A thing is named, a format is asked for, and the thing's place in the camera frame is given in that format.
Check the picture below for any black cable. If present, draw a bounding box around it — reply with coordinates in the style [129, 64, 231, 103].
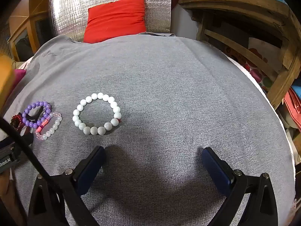
[0, 116, 100, 226]

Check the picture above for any maroon ring hair band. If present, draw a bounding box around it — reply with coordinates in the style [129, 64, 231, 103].
[16, 122, 32, 137]

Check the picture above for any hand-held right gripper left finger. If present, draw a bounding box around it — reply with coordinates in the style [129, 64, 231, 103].
[28, 146, 106, 226]

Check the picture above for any polka dot paper bag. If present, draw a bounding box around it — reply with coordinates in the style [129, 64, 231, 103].
[223, 37, 283, 92]

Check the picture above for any red cushion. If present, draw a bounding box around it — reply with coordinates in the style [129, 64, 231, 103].
[83, 0, 147, 44]

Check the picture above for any pink and white bead bracelet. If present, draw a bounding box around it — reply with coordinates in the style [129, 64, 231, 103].
[35, 112, 63, 141]

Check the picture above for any grey cloth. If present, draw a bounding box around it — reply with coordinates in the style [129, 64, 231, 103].
[0, 32, 297, 226]

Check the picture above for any wooden cabinet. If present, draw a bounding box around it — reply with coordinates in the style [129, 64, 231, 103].
[7, 0, 59, 62]

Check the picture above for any purple bead bracelet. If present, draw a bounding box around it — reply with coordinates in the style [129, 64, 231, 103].
[22, 101, 52, 127]

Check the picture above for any person's left forearm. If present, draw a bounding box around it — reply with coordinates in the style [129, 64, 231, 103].
[0, 167, 26, 226]

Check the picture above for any coral pink bag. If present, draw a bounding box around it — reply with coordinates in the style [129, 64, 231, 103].
[283, 87, 301, 132]

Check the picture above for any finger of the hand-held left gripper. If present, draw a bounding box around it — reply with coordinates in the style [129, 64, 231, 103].
[21, 134, 34, 146]

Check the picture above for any magenta cushion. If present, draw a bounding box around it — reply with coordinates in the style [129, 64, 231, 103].
[14, 69, 26, 83]

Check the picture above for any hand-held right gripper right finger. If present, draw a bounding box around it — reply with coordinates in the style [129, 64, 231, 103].
[202, 147, 278, 226]

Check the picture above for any black hair tie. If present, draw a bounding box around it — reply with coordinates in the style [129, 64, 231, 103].
[22, 107, 45, 121]

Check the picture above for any wooden chair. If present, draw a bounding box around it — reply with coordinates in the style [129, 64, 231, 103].
[177, 0, 301, 110]

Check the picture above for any red bead bracelet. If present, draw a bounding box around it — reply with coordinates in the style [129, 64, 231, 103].
[11, 114, 24, 129]

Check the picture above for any silver quilted foil mat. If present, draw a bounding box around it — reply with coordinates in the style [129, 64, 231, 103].
[48, 0, 173, 41]

